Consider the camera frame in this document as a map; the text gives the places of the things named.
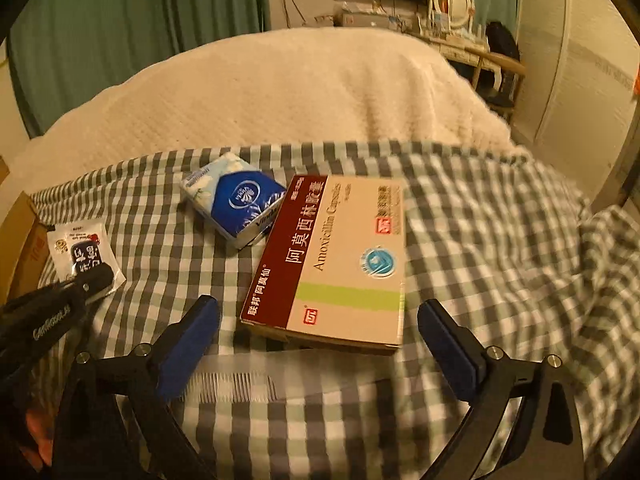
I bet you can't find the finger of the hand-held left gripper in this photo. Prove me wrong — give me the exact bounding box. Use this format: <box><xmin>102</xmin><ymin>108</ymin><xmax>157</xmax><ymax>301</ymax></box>
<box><xmin>70</xmin><ymin>264</ymin><xmax>115</xmax><ymax>306</ymax></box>

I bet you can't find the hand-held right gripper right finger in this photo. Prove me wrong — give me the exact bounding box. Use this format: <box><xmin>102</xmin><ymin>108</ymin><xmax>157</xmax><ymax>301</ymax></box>
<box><xmin>417</xmin><ymin>299</ymin><xmax>586</xmax><ymax>480</ymax></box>

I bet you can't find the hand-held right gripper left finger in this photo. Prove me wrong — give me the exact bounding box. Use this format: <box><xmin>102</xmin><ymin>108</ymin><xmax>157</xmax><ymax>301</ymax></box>
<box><xmin>50</xmin><ymin>294</ymin><xmax>222</xmax><ymax>480</ymax></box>

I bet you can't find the small white printed sachet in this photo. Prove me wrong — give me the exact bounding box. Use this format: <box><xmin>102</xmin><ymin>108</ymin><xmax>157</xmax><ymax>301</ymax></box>
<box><xmin>46</xmin><ymin>221</ymin><xmax>126</xmax><ymax>303</ymax></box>

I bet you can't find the dark red medicine box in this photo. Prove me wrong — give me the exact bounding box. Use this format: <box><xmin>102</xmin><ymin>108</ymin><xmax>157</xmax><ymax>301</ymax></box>
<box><xmin>239</xmin><ymin>174</ymin><xmax>407</xmax><ymax>357</ymax></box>

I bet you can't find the clear plastic comb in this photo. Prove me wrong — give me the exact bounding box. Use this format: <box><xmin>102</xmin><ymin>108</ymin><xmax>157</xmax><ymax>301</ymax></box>
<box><xmin>192</xmin><ymin>360</ymin><xmax>281</xmax><ymax>403</ymax></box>

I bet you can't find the grey checked blanket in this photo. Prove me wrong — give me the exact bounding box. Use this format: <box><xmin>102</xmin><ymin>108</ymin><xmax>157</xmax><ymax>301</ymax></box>
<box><xmin>25</xmin><ymin>140</ymin><xmax>640</xmax><ymax>480</ymax></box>

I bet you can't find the brown cardboard box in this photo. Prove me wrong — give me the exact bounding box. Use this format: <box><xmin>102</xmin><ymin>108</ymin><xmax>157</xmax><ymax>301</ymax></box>
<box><xmin>0</xmin><ymin>157</ymin><xmax>51</xmax><ymax>306</ymax></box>

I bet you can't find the blue tissue pack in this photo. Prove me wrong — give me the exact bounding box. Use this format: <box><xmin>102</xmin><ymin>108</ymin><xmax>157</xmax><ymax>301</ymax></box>
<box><xmin>180</xmin><ymin>156</ymin><xmax>288</xmax><ymax>251</ymax></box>

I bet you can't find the green curtain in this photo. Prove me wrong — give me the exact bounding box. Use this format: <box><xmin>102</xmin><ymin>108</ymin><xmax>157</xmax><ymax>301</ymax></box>
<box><xmin>7</xmin><ymin>0</ymin><xmax>271</xmax><ymax>136</ymax></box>

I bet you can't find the cream quilted blanket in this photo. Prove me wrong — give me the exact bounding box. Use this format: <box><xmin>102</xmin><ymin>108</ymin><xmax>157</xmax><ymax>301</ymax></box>
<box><xmin>0</xmin><ymin>27</ymin><xmax>516</xmax><ymax>201</ymax></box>

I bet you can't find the wooden chair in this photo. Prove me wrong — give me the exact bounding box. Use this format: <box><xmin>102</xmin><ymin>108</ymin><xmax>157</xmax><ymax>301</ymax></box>
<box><xmin>470</xmin><ymin>50</ymin><xmax>528</xmax><ymax>121</ymax></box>

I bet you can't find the white dressing table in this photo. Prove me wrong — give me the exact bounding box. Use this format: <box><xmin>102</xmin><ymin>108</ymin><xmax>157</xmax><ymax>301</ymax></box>
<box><xmin>420</xmin><ymin>25</ymin><xmax>493</xmax><ymax>66</ymax></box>

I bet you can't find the black backpack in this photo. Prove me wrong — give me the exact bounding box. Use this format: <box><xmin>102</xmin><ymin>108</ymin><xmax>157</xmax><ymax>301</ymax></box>
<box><xmin>485</xmin><ymin>21</ymin><xmax>522</xmax><ymax>61</ymax></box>

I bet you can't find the white louvered wardrobe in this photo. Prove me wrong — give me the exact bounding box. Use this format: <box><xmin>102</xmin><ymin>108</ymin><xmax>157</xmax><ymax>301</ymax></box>
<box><xmin>515</xmin><ymin>0</ymin><xmax>638</xmax><ymax>206</ymax></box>

